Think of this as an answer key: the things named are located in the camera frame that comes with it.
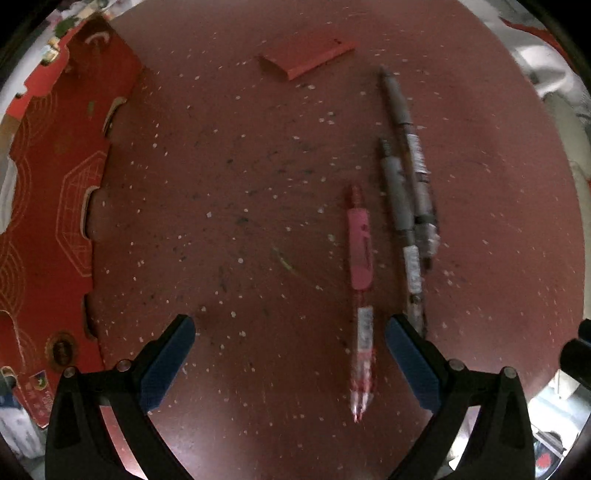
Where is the red gel pen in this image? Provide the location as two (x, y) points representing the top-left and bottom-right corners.
(346, 185), (375, 423)

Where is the red cardboard box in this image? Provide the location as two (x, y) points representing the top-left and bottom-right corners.
(1, 15), (141, 427)

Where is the white sofa blanket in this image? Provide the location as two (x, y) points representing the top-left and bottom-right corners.
(461, 0), (591, 186)

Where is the black grey gel pen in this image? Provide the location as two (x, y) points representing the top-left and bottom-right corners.
(379, 138), (427, 338)

